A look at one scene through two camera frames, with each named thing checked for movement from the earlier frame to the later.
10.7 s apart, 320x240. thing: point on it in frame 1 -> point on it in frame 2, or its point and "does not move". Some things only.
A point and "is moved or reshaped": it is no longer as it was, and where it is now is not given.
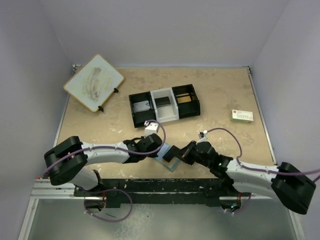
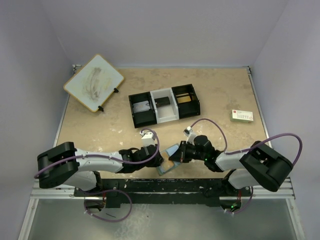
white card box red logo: [241, 116] does not move
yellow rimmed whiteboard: [93, 82] does not move
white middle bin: [165, 105] does not move
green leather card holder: [173, 164] is moved or reshaped
